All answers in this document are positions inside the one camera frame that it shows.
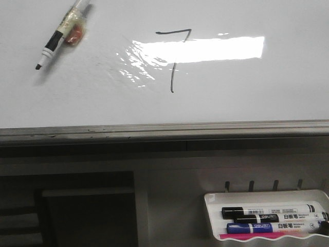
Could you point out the black whiteboard marker with tape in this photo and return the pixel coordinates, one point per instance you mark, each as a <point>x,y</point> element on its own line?
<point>70,31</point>

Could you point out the black capped whiteboard marker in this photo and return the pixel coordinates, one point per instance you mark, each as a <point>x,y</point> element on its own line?
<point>231,212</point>

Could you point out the blue capped whiteboard marker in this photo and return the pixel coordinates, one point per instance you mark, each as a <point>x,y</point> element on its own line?
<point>246,228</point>

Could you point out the white plastic marker tray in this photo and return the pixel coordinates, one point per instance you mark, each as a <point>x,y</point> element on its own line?
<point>215,201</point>

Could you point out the dark chair back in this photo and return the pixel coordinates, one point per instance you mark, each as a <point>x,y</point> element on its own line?
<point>82,209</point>

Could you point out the pink eraser strip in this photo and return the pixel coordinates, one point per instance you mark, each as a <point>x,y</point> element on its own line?
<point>275,235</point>

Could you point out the white whiteboard with aluminium frame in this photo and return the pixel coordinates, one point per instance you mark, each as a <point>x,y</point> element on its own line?
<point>165,70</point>

